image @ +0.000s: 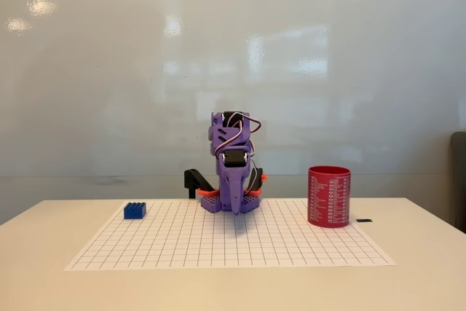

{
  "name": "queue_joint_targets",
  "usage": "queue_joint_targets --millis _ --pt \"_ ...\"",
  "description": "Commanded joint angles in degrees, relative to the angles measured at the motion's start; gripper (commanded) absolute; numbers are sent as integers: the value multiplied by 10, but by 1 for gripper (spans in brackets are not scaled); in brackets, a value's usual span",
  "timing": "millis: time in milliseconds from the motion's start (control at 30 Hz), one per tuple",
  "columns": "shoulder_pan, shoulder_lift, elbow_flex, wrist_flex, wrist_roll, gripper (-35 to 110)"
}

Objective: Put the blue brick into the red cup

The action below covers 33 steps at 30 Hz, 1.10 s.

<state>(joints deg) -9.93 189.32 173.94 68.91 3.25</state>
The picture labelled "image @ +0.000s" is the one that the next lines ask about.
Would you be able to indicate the small flat black piece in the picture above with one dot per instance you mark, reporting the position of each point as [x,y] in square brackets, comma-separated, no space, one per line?
[364,220]

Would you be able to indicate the blue toy brick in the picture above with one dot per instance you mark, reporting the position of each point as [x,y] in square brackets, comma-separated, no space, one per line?
[134,211]

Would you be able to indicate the white grid paper sheet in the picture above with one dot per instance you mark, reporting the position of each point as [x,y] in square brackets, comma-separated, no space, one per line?
[225,242]

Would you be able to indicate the purple robot arm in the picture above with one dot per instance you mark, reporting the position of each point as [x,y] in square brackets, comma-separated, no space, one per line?
[219,137]

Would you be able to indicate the black orange table clamp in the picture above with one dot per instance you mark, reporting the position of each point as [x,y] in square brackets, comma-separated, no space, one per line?
[193,179]
[260,180]

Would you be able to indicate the red cup white print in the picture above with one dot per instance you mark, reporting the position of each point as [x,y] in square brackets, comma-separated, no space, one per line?
[328,198]

